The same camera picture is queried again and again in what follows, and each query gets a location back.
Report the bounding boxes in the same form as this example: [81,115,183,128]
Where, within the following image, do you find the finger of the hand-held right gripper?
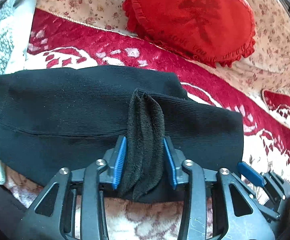
[237,161,289,222]

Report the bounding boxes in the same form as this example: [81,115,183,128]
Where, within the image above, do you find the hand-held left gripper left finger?
[22,135,128,240]

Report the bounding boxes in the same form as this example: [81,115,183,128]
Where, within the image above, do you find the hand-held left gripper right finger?
[161,137,276,240]

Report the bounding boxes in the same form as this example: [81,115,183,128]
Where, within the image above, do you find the black ribbed pants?
[0,64,245,204]

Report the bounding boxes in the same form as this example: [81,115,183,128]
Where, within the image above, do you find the dark cloth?
[0,181,28,240]

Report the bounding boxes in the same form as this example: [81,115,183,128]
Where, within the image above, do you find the red and white plush blanket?
[3,7,290,240]

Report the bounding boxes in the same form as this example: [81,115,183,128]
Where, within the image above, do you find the red heart-shaped ruffled pillow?
[122,0,256,68]

